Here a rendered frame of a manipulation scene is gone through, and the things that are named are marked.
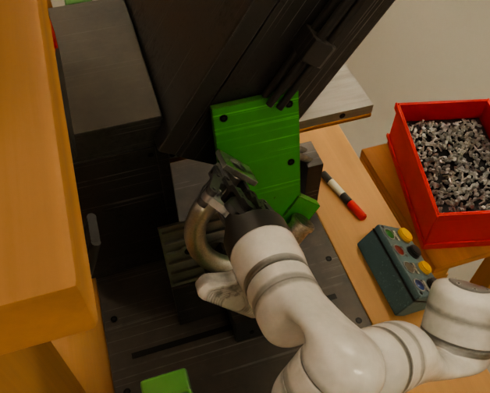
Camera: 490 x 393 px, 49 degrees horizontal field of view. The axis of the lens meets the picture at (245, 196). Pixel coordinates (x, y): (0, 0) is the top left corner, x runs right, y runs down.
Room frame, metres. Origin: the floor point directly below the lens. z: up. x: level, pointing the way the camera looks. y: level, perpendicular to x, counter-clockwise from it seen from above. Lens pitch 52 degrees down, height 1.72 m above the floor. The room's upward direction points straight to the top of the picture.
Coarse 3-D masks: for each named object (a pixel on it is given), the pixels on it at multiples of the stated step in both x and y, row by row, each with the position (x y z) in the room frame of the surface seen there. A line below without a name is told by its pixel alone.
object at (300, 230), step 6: (294, 216) 0.46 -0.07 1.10; (300, 216) 0.47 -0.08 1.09; (294, 222) 0.45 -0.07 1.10; (300, 222) 0.45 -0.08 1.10; (306, 222) 0.46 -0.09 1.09; (294, 228) 0.44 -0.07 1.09; (300, 228) 0.44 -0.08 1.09; (306, 228) 0.44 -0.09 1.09; (312, 228) 0.45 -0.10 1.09; (294, 234) 0.44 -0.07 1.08; (300, 234) 0.44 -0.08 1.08; (306, 234) 0.44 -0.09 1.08; (300, 240) 0.44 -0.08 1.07
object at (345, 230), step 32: (352, 160) 0.75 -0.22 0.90; (320, 192) 0.66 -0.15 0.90; (352, 192) 0.66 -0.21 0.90; (352, 224) 0.59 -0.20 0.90; (384, 224) 0.59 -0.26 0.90; (352, 256) 0.52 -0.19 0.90; (384, 320) 0.39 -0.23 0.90; (416, 320) 0.39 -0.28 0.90; (448, 384) 0.29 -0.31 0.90; (480, 384) 0.29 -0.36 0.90
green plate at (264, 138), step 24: (216, 120) 0.49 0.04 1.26; (240, 120) 0.50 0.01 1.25; (264, 120) 0.50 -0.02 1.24; (288, 120) 0.51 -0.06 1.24; (216, 144) 0.48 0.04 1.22; (240, 144) 0.49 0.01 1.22; (264, 144) 0.50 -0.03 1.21; (288, 144) 0.50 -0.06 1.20; (264, 168) 0.49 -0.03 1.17; (288, 168) 0.49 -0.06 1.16; (264, 192) 0.47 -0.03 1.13; (288, 192) 0.48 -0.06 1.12
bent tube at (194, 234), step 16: (224, 160) 0.45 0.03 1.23; (240, 176) 0.44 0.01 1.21; (224, 192) 0.43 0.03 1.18; (192, 208) 0.43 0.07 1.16; (208, 208) 0.42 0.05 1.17; (192, 224) 0.41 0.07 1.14; (192, 240) 0.40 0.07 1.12; (192, 256) 0.40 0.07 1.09; (208, 256) 0.40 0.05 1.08; (224, 256) 0.41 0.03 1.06
